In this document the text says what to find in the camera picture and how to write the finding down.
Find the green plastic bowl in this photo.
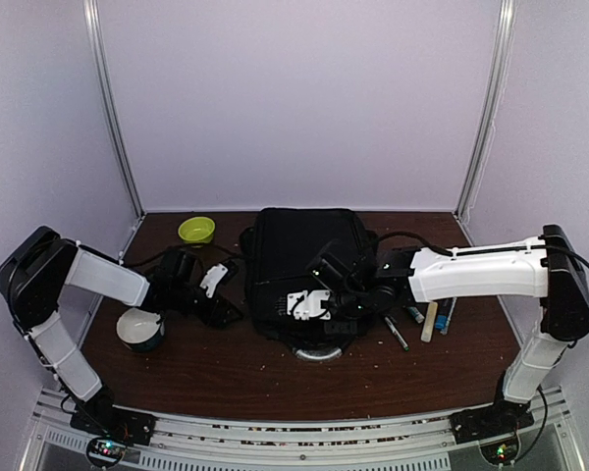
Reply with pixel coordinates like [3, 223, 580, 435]
[178, 216, 216, 245]

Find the cream yellow highlighter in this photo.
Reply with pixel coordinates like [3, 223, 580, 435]
[420, 301, 438, 342]

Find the round circuit board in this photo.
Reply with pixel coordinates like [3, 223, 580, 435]
[479, 435, 521, 466]
[85, 437, 128, 468]

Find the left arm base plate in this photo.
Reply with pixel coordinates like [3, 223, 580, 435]
[70, 406, 156, 445]

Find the black green marker pen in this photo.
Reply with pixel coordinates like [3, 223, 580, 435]
[384, 316, 409, 351]

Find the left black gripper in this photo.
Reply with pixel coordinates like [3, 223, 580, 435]
[172, 283, 244, 329]

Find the aluminium frame post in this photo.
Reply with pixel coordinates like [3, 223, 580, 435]
[455, 0, 517, 224]
[82, 0, 145, 218]

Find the black student backpack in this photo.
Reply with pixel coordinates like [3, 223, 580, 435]
[240, 208, 376, 350]

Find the white green glue stick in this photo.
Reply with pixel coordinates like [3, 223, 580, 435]
[406, 306, 425, 324]

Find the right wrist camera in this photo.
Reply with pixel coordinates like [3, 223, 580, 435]
[286, 289, 331, 321]

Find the right round circuit board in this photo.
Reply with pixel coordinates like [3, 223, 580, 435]
[479, 435, 521, 466]

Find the blue black marker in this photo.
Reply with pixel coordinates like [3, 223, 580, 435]
[434, 298, 454, 331]

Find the left aluminium frame post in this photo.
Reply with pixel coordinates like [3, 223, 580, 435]
[82, 0, 145, 218]

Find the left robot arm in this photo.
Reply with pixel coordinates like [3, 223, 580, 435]
[0, 226, 242, 436]

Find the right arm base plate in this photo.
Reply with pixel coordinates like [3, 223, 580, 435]
[450, 403, 534, 445]

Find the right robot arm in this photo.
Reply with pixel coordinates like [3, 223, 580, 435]
[287, 225, 589, 434]

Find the left round circuit board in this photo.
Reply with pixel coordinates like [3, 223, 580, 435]
[85, 437, 128, 468]

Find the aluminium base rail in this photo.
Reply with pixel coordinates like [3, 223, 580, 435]
[17, 385, 588, 471]

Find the black white pen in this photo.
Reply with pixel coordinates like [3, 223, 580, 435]
[441, 297, 457, 335]

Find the right aluminium frame post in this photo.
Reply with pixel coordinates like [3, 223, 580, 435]
[455, 0, 517, 224]

